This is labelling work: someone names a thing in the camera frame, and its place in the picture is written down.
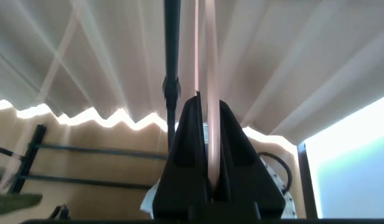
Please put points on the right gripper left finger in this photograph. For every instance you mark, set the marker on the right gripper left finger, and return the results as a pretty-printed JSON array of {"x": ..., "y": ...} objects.
[{"x": 179, "y": 186}]

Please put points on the pink clothes hanger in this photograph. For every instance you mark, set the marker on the pink clothes hanger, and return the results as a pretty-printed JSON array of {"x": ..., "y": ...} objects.
[{"x": 213, "y": 93}]

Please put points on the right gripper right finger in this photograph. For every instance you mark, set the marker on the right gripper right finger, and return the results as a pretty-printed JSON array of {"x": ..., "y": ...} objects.
[{"x": 251, "y": 186}]

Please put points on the green printed shirt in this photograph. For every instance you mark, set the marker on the green printed shirt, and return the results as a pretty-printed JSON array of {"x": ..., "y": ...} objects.
[{"x": 14, "y": 203}]

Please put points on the black clothes rack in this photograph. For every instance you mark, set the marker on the black clothes rack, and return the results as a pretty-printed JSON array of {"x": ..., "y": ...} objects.
[{"x": 172, "y": 46}]

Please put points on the white laundry basket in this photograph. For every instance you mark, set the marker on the white laundry basket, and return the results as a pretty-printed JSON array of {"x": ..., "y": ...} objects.
[{"x": 290, "y": 208}]

